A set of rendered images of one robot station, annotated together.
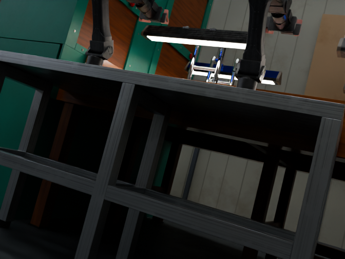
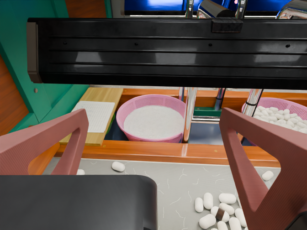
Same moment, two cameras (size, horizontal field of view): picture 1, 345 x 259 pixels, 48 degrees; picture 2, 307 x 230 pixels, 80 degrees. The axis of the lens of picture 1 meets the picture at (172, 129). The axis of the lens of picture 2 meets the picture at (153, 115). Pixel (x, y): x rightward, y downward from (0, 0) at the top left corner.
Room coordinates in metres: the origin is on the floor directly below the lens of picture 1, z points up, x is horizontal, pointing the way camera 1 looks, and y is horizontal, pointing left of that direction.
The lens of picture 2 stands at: (1.71, 0.24, 1.15)
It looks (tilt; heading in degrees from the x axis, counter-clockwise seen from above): 36 degrees down; 336
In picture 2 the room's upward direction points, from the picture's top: straight up
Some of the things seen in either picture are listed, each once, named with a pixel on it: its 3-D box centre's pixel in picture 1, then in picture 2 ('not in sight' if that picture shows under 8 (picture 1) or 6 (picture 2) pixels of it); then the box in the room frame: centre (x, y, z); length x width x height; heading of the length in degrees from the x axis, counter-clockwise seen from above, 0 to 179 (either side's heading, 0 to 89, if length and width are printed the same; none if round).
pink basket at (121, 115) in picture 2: not in sight; (154, 123); (2.19, 0.02, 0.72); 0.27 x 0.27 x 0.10
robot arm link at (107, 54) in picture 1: (98, 51); not in sight; (1.46, 0.35, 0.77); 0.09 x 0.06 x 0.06; 66
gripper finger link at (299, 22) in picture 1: (292, 29); not in sight; (1.50, -0.37, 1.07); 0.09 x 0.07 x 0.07; 156
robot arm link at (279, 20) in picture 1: (279, 12); not in sight; (1.39, -0.28, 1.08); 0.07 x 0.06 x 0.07; 156
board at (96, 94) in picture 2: not in sight; (93, 111); (2.29, 0.21, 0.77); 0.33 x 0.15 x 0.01; 152
